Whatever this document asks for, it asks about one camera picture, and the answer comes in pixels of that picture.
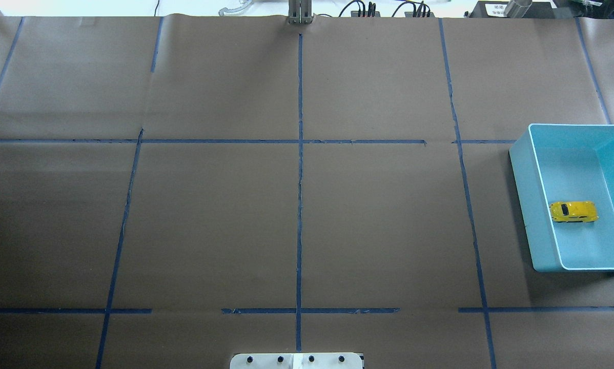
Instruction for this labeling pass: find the yellow beetle toy car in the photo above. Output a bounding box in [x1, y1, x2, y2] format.
[548, 201, 599, 223]

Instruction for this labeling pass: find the power strip with plugs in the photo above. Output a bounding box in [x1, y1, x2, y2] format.
[337, 1, 381, 18]
[391, 1, 435, 18]

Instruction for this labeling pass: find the black box with label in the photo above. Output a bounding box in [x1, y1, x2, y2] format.
[465, 1, 556, 19]

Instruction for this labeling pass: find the light blue plastic bin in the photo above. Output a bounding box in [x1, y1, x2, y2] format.
[509, 124, 614, 273]

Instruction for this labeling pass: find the aluminium frame post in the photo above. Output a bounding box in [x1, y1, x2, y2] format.
[288, 0, 314, 24]

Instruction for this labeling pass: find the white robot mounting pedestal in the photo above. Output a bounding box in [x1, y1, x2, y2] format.
[229, 352, 365, 368]

